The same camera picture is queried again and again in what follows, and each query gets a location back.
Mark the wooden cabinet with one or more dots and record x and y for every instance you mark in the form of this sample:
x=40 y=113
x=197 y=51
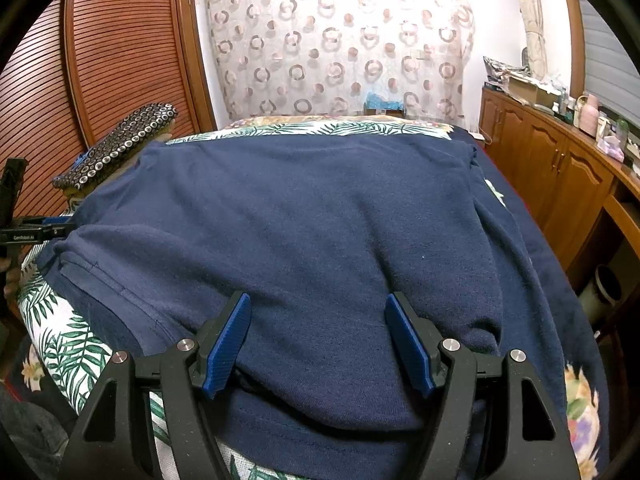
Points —
x=555 y=175

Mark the floral bedspread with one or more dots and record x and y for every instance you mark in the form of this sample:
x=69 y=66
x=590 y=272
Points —
x=65 y=345

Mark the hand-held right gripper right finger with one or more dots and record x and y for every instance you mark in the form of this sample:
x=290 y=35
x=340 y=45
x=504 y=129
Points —
x=412 y=345

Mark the person's left hand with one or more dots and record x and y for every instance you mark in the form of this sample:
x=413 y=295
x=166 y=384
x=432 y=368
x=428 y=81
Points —
x=7 y=272

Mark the circle-patterned curtain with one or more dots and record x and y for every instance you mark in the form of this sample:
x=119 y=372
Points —
x=340 y=55

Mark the wooden louvered wardrobe door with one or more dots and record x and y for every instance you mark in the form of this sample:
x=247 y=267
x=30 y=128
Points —
x=115 y=70

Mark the patterned bag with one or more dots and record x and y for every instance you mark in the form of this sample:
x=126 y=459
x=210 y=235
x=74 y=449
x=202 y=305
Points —
x=502 y=72

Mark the cardboard box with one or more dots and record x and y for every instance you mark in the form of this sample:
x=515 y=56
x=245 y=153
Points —
x=530 y=90

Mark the white pot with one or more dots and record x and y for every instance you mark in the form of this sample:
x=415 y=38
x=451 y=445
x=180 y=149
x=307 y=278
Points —
x=600 y=295

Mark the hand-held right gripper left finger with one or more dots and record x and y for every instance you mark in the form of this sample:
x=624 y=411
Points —
x=225 y=345

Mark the black studded pillow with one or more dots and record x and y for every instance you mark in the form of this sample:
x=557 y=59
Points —
x=120 y=142

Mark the pink tissue pack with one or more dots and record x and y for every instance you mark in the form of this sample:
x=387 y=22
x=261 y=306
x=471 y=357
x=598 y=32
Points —
x=612 y=149

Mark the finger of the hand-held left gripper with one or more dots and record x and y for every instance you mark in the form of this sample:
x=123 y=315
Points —
x=30 y=236
x=55 y=220

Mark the grey window shutter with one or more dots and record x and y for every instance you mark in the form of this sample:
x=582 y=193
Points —
x=612 y=65

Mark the navy t-shirt with orange print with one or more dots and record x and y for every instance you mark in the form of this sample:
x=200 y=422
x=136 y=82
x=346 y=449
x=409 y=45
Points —
x=300 y=240

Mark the dark grey cloth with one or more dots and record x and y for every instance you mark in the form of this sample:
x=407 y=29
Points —
x=27 y=430

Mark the blue cloth bundle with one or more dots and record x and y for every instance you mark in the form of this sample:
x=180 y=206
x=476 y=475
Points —
x=384 y=104

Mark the pink kettle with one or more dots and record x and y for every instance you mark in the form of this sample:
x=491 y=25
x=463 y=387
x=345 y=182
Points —
x=588 y=112

